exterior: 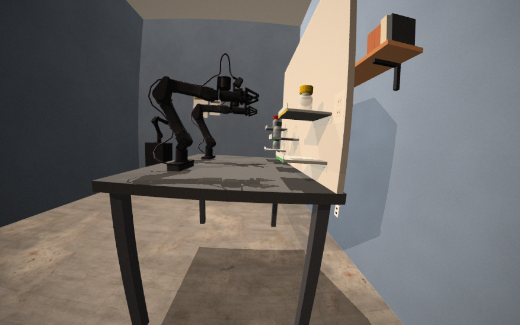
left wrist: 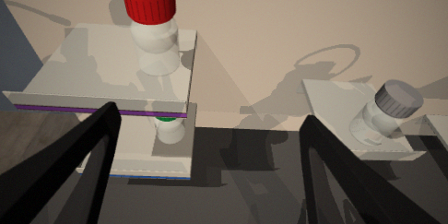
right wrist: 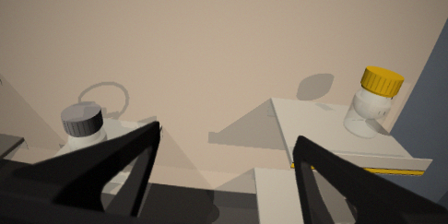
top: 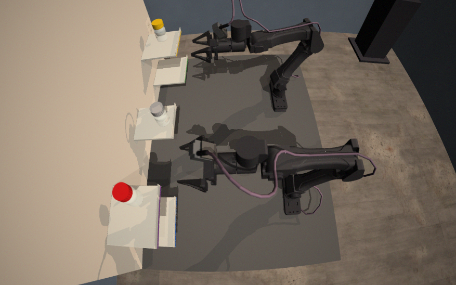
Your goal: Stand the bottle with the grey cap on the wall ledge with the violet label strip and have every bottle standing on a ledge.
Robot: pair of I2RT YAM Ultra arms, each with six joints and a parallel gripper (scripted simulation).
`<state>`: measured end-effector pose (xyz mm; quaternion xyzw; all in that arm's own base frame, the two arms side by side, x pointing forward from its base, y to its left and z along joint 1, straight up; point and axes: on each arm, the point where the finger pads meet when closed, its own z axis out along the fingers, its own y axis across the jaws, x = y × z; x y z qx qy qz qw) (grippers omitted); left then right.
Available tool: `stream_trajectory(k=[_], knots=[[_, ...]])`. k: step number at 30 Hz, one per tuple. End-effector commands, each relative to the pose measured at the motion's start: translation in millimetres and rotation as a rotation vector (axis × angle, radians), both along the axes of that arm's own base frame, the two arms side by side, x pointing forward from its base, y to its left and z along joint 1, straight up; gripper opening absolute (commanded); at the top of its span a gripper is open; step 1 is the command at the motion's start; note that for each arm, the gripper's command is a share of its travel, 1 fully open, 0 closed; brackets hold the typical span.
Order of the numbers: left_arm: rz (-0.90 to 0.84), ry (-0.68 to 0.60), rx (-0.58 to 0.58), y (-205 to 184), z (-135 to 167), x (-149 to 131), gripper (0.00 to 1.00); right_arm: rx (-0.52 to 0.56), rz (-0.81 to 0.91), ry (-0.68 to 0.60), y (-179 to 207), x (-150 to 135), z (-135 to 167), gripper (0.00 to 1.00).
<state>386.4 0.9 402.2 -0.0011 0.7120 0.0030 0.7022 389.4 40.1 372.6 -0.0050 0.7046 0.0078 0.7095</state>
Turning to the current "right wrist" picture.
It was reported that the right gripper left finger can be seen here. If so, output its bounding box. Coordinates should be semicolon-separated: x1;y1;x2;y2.
0;121;160;218

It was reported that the clear bottle with yellow cap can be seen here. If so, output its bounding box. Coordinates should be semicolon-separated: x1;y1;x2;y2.
343;66;404;139

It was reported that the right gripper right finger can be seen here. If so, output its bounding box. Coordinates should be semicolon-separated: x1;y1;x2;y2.
292;136;448;224

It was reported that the white bottle with grey cap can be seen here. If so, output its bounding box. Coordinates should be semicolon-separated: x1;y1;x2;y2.
61;102;108;152

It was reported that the large beige wall panel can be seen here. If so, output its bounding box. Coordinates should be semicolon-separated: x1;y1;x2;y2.
0;0;448;194

